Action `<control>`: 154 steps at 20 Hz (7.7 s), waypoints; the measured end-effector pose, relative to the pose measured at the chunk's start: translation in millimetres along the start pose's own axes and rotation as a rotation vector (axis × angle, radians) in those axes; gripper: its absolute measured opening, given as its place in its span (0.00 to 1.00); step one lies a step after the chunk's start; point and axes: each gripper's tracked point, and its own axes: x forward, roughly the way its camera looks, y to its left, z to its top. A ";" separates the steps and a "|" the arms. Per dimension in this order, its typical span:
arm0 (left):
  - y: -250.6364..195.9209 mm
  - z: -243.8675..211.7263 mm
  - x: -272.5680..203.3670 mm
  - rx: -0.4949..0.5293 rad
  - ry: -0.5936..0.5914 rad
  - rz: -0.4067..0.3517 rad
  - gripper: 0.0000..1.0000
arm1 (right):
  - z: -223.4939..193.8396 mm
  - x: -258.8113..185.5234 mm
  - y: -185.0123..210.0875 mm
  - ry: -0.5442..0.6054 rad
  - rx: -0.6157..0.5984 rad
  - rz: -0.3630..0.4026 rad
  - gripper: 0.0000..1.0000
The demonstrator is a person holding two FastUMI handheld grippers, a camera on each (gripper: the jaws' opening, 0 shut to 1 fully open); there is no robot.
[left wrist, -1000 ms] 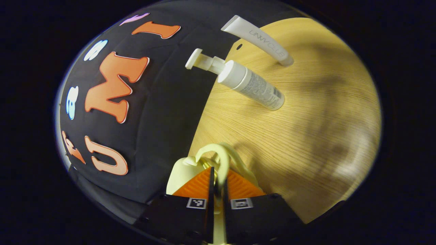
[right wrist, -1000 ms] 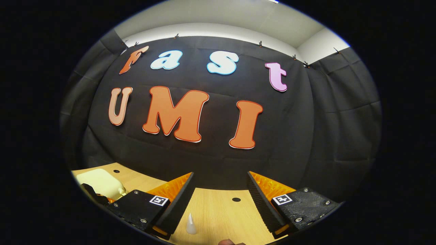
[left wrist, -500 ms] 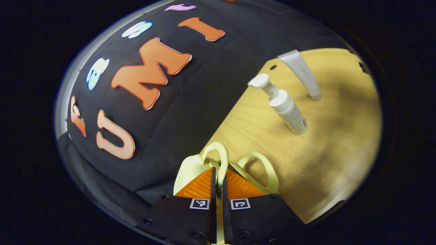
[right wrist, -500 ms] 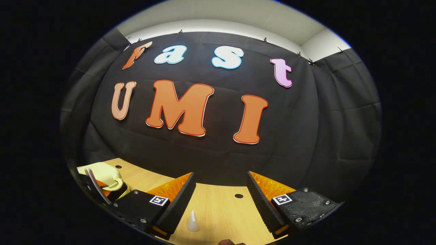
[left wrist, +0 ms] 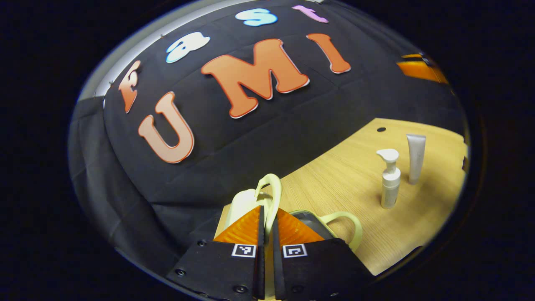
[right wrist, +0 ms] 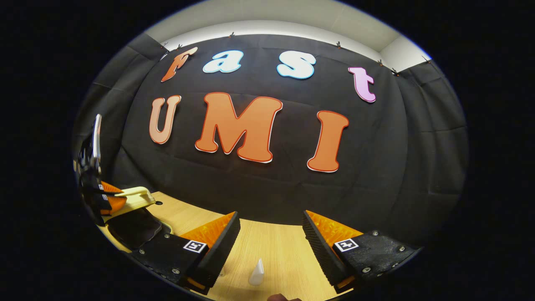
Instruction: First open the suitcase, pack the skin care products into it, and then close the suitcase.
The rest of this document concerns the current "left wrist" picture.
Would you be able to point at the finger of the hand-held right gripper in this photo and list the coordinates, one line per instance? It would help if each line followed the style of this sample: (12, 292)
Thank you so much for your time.
(427, 60)
(420, 70)

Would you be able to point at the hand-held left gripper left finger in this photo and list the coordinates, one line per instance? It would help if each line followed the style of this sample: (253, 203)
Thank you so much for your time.
(261, 267)

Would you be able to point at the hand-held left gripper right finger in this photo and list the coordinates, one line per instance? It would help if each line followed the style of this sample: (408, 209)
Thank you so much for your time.
(278, 271)

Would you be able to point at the white squeeze tube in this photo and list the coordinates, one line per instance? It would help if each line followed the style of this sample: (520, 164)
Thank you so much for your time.
(416, 159)

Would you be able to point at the white pump bottle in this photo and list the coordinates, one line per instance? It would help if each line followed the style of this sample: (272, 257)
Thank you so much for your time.
(391, 188)

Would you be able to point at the black backdrop cloth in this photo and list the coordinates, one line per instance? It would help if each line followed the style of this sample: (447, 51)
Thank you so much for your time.
(234, 150)

